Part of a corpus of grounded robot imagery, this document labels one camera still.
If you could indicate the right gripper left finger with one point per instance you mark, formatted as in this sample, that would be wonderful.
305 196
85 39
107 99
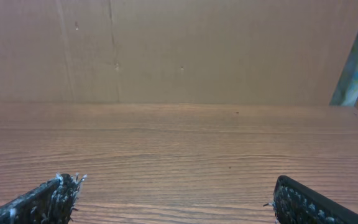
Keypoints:
52 202

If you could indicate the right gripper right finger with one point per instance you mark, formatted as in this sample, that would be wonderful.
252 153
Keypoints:
296 203

